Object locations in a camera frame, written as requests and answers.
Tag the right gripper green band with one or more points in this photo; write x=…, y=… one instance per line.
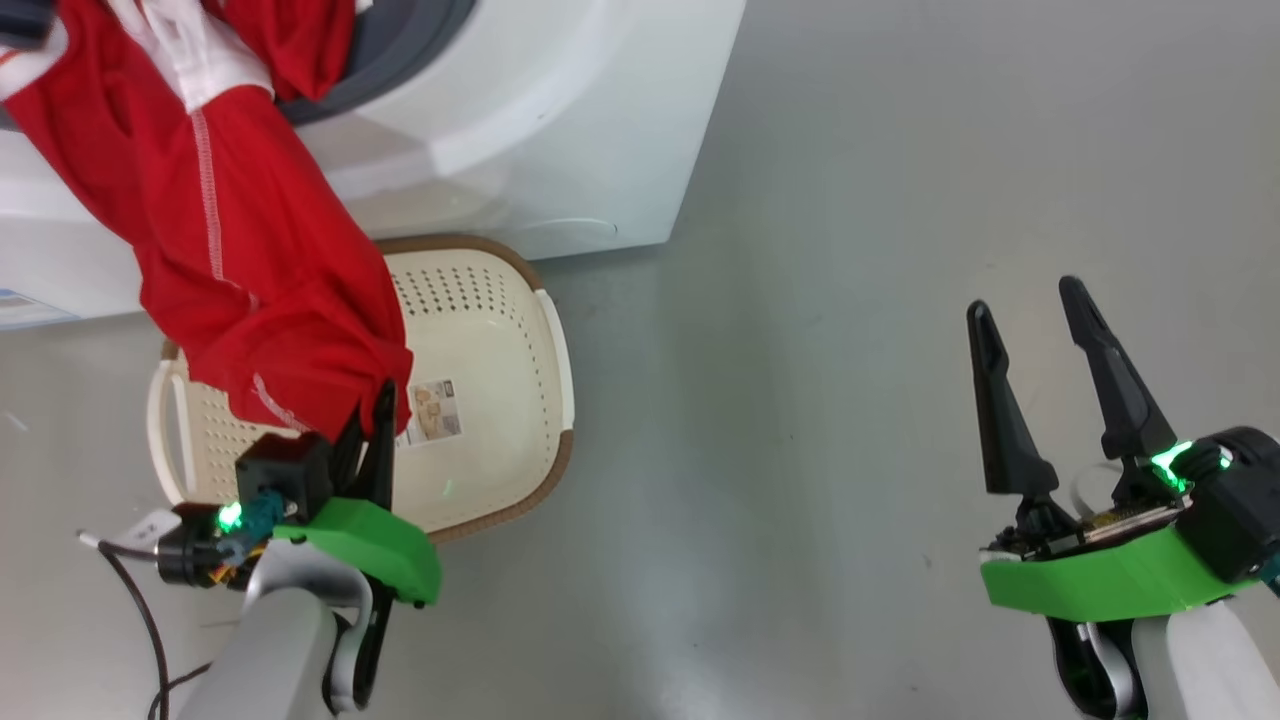
x=1100, y=575

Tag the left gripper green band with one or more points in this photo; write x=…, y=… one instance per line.
x=385, y=545

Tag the red garment with white trim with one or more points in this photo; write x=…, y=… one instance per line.
x=270, y=260

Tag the plain red garment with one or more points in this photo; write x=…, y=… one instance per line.
x=300, y=40

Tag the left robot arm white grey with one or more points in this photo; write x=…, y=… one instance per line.
x=270, y=640

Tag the printed sticker inside basket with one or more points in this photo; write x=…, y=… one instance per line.
x=432, y=412

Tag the cream perforated laundry basket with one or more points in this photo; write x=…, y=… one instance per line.
x=480, y=330

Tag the white front-load washing machine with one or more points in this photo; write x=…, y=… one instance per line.
x=560, y=120

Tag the grey rubber door seal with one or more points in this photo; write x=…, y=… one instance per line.
x=400, y=50

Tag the blue energy label sticker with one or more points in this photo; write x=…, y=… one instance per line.
x=30, y=308

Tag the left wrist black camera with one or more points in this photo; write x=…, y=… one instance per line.
x=285, y=470

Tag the wrist black camera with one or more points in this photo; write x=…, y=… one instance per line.
x=285, y=470
x=1240, y=510

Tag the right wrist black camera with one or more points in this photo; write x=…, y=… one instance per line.
x=1240, y=510

